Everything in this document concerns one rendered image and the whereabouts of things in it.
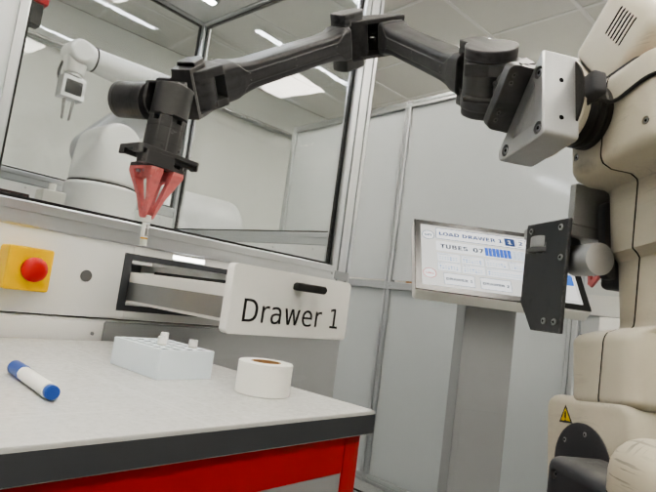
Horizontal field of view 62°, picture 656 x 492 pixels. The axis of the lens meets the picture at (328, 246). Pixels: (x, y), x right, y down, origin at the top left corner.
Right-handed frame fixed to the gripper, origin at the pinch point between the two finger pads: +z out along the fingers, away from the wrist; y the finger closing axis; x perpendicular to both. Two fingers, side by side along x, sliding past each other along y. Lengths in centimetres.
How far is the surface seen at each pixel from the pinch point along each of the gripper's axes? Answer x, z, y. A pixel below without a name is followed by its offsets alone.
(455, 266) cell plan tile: -9, -9, -108
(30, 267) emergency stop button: -18.2, 11.6, 7.6
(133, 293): -23.2, 13.6, -13.6
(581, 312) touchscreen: 23, -2, -128
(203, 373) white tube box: 14.0, 20.6, -5.5
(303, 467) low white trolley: 34.2, 26.2, -6.1
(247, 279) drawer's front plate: 8.0, 6.9, -14.8
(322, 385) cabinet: -25, 31, -76
